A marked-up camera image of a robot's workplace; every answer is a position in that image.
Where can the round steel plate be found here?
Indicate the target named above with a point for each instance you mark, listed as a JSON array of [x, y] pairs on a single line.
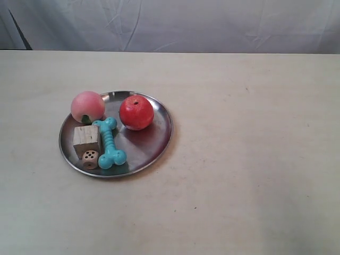
[[143, 147]]

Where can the red toy apple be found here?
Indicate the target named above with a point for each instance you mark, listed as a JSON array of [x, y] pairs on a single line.
[[136, 112]]

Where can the turquoise rubber bone toy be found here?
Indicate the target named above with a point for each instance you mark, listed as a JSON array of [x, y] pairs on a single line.
[[112, 155]]

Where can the pale wooden block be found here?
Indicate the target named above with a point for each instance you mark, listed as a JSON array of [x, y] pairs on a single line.
[[86, 138]]

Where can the small wooden die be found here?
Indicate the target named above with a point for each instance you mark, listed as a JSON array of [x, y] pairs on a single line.
[[90, 159]]

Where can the pink toy peach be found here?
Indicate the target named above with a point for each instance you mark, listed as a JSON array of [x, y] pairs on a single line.
[[87, 107]]

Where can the white backdrop cloth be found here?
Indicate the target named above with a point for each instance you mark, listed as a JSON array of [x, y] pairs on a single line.
[[172, 26]]

